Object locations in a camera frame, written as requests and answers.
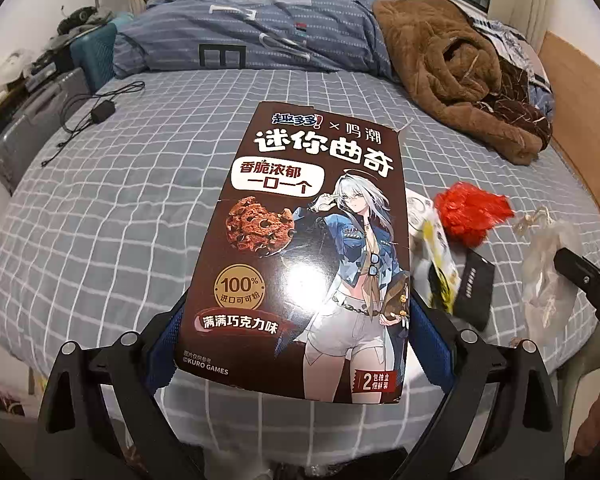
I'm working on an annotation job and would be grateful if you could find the clear plastic bag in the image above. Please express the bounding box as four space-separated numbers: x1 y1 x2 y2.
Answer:
514 206 582 346

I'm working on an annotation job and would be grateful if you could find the red plastic bag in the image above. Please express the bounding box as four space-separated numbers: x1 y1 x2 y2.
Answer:
434 182 514 248

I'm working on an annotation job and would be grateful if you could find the yellow white snack wrapper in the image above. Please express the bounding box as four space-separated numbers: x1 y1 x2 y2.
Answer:
405 188 460 314

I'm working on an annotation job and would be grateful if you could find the brown cookie box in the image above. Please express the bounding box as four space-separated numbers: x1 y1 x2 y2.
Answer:
174 101 410 404

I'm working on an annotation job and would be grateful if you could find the black card sleeve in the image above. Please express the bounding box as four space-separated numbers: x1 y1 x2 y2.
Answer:
453 249 495 332

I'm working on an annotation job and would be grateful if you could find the grey checked bed sheet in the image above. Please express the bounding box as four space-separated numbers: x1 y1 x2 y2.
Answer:
0 70 600 465

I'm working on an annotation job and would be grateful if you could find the patterned pillow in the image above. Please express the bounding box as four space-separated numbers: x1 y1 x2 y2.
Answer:
470 18 555 122

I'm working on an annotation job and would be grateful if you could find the brown fleece blanket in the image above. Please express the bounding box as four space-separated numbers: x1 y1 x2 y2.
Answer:
373 0 552 165

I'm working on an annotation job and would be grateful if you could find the grey suitcase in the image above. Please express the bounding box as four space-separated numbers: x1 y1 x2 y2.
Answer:
0 68 91 194

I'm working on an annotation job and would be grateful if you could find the teal suitcase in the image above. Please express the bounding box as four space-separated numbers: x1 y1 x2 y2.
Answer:
70 13 133 93

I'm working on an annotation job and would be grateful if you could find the blue striped duvet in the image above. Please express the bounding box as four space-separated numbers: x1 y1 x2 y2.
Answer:
112 0 393 79

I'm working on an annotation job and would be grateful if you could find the wooden bed frame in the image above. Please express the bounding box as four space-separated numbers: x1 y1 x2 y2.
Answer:
540 32 600 208

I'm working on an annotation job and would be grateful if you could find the black charger with cable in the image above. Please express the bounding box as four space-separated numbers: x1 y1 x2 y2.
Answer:
41 80 146 168

